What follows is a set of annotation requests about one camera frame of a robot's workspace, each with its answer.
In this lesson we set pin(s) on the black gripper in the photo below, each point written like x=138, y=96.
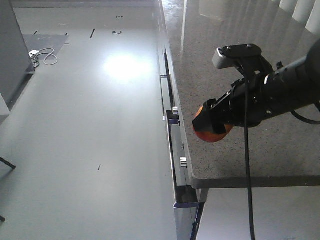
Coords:
x=251, y=100

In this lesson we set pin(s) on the red yellow apple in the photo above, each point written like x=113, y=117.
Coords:
x=213, y=137

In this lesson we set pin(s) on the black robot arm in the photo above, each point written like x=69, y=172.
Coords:
x=299, y=81

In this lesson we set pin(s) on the silver cabinet knob middle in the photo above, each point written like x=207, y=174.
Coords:
x=175, y=110

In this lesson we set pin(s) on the silver cabinet knob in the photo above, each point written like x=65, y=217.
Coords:
x=183, y=162
x=175, y=110

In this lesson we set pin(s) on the silver cabinet knob near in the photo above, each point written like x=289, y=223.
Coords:
x=183, y=162

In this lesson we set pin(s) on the dark speckled kitchen counter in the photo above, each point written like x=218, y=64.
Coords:
x=259, y=183

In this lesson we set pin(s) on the dark floor mat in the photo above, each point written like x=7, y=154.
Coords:
x=38, y=42

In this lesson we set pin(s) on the white power adapter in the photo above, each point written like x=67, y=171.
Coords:
x=33, y=53

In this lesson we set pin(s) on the grey cabinet at left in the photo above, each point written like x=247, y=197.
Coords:
x=15, y=62

